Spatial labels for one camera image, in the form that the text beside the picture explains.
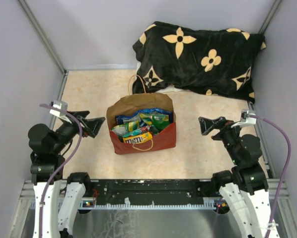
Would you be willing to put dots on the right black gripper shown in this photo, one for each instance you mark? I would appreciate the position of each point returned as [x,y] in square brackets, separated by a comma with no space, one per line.
[207,125]

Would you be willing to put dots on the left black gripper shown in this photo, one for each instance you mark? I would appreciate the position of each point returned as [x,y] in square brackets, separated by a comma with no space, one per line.
[92,126]

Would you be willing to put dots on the red brown paper bag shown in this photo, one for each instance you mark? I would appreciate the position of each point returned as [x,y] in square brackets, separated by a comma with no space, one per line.
[128,109]

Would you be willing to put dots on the yellow m&m's packet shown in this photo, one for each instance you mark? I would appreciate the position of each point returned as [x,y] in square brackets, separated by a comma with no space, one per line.
[138,139]

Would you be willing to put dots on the black floral pillow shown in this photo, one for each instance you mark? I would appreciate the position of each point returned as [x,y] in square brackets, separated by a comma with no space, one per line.
[206,62]

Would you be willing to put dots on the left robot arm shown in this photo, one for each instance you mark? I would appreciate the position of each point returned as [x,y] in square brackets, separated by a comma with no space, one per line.
[53,220]

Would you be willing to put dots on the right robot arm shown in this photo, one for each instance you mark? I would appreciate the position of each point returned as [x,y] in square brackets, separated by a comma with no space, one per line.
[244,188]

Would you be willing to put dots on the green yellow snack packet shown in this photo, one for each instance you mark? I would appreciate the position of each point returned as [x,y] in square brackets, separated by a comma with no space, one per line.
[159,121]

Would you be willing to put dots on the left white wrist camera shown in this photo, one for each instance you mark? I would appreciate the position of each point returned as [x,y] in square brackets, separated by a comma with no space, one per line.
[58,107]

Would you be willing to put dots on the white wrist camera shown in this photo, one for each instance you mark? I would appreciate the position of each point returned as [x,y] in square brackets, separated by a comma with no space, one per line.
[245,119]
[58,107]

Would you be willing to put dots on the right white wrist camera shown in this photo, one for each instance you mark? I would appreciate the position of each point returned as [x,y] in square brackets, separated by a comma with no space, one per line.
[245,119]

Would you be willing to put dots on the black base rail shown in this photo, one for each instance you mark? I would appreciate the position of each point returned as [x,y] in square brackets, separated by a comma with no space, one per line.
[145,192]

